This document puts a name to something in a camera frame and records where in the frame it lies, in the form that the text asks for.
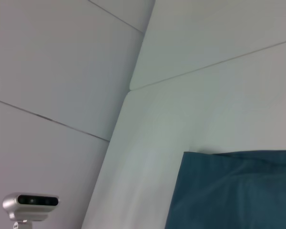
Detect teal t-shirt with pink print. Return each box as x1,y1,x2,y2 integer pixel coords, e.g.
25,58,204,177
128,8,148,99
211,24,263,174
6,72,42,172
164,149,286,229

